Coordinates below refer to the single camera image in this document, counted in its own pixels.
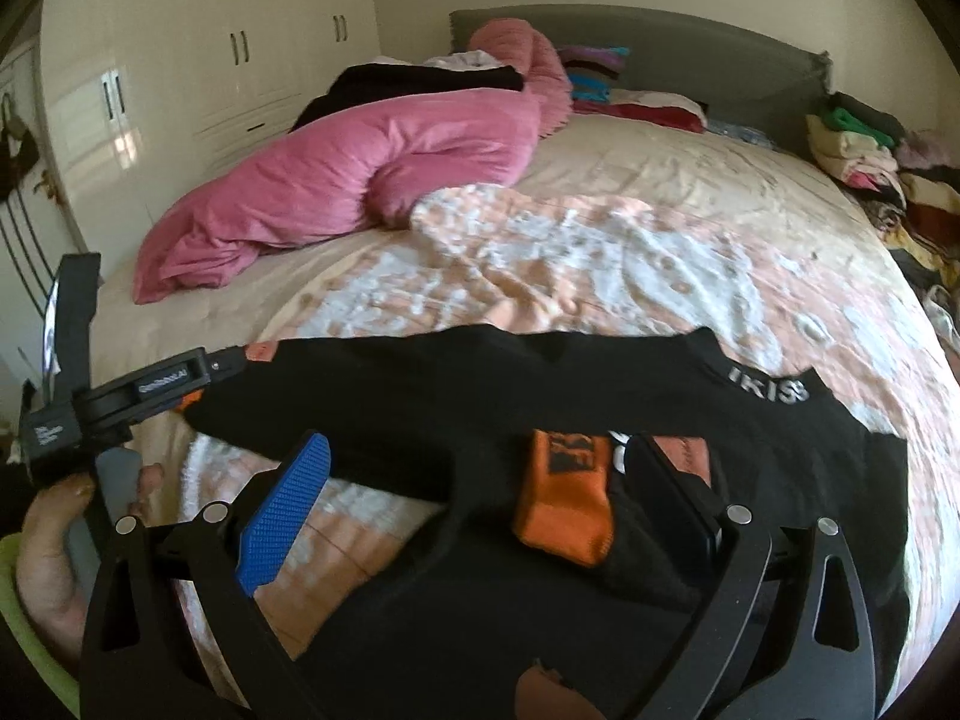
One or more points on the peach white tufted blanket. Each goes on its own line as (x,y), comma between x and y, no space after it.
(600,262)

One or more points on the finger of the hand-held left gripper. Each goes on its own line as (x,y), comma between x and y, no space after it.
(225,361)

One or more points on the grey bed headboard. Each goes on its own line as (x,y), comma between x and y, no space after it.
(712,67)

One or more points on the person's left hand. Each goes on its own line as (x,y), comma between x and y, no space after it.
(52,570)

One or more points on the white wardrobe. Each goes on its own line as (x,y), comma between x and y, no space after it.
(187,82)

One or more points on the black cloth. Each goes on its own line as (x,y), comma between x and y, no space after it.
(390,86)

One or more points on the pile of folded clothes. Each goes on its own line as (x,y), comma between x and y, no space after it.
(877,165)

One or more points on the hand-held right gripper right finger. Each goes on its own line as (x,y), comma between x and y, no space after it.
(675,495)

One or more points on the blue patterned cloth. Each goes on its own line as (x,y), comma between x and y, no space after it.
(739,131)

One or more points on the pink pillow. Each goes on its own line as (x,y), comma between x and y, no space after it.
(315,165)

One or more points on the beige bedsheet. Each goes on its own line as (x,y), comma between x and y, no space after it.
(645,157)

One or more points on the black garment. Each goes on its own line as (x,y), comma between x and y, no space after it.
(465,405)

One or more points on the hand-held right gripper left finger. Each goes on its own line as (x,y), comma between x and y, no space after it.
(281,510)

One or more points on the light pink cloth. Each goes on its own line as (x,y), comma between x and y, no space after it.
(461,60)

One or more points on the person's left forearm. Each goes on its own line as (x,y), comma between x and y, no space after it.
(22,637)

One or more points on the dark hanging bag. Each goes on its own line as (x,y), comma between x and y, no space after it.
(16,150)

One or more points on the striped cloth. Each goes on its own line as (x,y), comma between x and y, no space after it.
(592,71)

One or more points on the red white pillow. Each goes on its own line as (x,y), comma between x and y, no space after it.
(645,109)

